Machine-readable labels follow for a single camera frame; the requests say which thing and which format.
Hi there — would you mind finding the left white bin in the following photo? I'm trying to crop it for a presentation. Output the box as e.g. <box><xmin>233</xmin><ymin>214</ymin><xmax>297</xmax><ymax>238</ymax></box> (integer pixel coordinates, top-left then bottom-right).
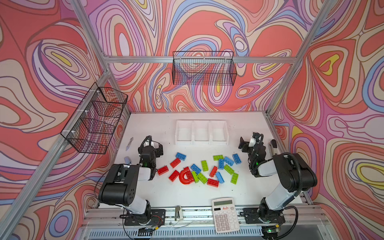
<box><xmin>175</xmin><ymin>120</ymin><xmax>193</xmax><ymax>146</ymax></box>

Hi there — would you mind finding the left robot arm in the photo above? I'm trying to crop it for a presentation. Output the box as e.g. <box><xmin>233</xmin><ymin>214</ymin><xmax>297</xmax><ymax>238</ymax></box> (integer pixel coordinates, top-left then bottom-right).
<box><xmin>98</xmin><ymin>136</ymin><xmax>164</xmax><ymax>226</ymax></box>

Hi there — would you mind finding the white calculator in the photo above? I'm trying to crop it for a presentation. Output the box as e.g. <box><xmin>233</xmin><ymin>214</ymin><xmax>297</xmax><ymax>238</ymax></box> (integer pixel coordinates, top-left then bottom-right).
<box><xmin>212</xmin><ymin>198</ymin><xmax>240</xmax><ymax>234</ymax></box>

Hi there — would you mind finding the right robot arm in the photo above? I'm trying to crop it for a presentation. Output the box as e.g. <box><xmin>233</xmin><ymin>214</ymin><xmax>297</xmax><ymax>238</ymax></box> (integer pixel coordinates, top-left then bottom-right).
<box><xmin>239</xmin><ymin>132</ymin><xmax>318</xmax><ymax>224</ymax></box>

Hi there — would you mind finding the back wire basket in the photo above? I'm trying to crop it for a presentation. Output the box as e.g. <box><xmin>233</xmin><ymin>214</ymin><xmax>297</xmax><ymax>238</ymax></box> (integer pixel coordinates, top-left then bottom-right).
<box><xmin>172</xmin><ymin>51</ymin><xmax>238</xmax><ymax>86</ymax></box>

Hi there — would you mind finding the wire basket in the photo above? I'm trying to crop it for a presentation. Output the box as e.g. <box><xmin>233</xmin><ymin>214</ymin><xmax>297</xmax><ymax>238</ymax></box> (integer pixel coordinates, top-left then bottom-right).
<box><xmin>172</xmin><ymin>51</ymin><xmax>238</xmax><ymax>86</ymax></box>
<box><xmin>61</xmin><ymin>83</ymin><xmax>128</xmax><ymax>155</ymax></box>

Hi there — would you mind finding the small blue grey object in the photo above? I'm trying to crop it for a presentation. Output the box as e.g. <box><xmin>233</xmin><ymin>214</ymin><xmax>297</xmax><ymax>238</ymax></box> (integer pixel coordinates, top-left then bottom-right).
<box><xmin>124</xmin><ymin>157</ymin><xmax>132</xmax><ymax>165</ymax></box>

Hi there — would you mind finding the blue lego brick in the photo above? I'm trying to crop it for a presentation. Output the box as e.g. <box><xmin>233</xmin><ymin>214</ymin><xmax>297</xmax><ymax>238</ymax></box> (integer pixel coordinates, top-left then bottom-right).
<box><xmin>176</xmin><ymin>153</ymin><xmax>187</xmax><ymax>161</ymax></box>
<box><xmin>233</xmin><ymin>154</ymin><xmax>242</xmax><ymax>165</ymax></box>
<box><xmin>216</xmin><ymin>172</ymin><xmax>225</xmax><ymax>184</ymax></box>
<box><xmin>191</xmin><ymin>164</ymin><xmax>202</xmax><ymax>175</ymax></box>
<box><xmin>218</xmin><ymin>159</ymin><xmax>225</xmax><ymax>170</ymax></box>
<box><xmin>224</xmin><ymin>157</ymin><xmax>235</xmax><ymax>166</ymax></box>

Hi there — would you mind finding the left wire basket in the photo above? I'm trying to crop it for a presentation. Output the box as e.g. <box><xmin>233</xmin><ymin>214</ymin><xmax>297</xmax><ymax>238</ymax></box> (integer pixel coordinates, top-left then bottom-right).
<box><xmin>61</xmin><ymin>83</ymin><xmax>128</xmax><ymax>155</ymax></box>

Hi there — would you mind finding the red arch piece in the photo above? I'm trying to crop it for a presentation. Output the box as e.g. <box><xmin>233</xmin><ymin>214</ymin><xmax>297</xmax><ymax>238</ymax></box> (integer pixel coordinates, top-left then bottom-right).
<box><xmin>179</xmin><ymin>167</ymin><xmax>195</xmax><ymax>185</ymax></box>

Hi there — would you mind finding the grey pen tool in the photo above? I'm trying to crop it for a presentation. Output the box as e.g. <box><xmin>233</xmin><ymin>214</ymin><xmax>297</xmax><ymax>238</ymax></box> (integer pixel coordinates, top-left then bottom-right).
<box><xmin>126</xmin><ymin>137</ymin><xmax>134</xmax><ymax>151</ymax></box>

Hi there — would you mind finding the red lego brick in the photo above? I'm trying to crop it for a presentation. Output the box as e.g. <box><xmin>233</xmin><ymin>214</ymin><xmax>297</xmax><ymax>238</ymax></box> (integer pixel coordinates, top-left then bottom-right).
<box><xmin>207</xmin><ymin>179</ymin><xmax>220</xmax><ymax>188</ymax></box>
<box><xmin>169</xmin><ymin>170</ymin><xmax>180</xmax><ymax>182</ymax></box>
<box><xmin>170</xmin><ymin>158</ymin><xmax>181</xmax><ymax>169</ymax></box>
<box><xmin>157</xmin><ymin>166</ymin><xmax>169</xmax><ymax>176</ymax></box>
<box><xmin>209</xmin><ymin>166</ymin><xmax>218</xmax><ymax>178</ymax></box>

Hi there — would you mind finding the green lego brick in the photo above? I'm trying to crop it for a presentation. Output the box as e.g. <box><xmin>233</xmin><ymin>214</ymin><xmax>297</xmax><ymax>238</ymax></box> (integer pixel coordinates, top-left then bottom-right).
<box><xmin>231</xmin><ymin>173</ymin><xmax>239</xmax><ymax>185</ymax></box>
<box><xmin>197</xmin><ymin>173</ymin><xmax>208</xmax><ymax>184</ymax></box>
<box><xmin>192</xmin><ymin>171</ymin><xmax>199</xmax><ymax>183</ymax></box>
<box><xmin>201</xmin><ymin>160</ymin><xmax>209</xmax><ymax>172</ymax></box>
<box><xmin>213</xmin><ymin>155</ymin><xmax>225</xmax><ymax>161</ymax></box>
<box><xmin>224</xmin><ymin>165</ymin><xmax>235</xmax><ymax>175</ymax></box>

